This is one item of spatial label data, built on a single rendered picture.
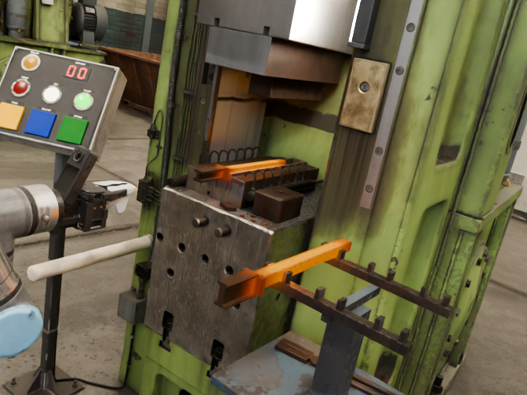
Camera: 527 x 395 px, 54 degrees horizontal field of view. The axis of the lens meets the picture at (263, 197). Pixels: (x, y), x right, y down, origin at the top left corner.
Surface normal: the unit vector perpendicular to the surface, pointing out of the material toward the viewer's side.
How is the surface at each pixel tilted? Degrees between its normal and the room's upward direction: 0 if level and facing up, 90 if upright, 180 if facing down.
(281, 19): 90
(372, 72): 90
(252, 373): 0
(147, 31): 90
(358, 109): 90
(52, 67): 60
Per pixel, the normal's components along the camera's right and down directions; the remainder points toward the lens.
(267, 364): 0.18, -0.94
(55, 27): 0.67, 0.15
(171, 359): -0.56, 0.13
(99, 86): -0.05, -0.25
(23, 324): 0.64, 0.40
